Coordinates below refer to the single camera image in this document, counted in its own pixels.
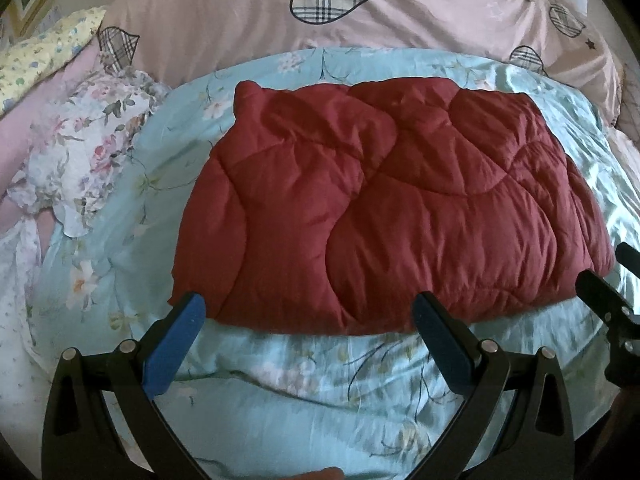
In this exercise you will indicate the yellow floral pillow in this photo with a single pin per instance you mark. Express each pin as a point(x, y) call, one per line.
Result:
point(35, 55)

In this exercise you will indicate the light blue floral bed sheet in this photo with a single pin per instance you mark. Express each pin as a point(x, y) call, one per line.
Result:
point(300, 385)

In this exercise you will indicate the plain pink pillow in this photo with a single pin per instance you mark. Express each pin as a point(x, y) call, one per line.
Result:
point(20, 135)

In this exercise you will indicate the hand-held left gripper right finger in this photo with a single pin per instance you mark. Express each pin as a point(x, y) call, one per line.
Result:
point(447, 345)

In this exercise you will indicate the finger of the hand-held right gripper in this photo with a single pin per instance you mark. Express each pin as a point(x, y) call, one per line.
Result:
point(607, 305)
point(629, 254)

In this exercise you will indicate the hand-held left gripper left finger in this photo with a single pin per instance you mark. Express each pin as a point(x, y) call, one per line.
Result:
point(172, 350)

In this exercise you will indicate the pink quilt with plaid hearts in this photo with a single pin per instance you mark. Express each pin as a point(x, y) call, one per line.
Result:
point(425, 15)

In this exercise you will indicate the person's left hand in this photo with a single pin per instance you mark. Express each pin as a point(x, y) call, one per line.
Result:
point(320, 475)

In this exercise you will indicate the white floral ruffled pillow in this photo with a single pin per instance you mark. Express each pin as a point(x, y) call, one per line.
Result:
point(90, 150)

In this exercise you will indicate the dark red quilted jacket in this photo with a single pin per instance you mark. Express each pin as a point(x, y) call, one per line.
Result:
point(380, 210)

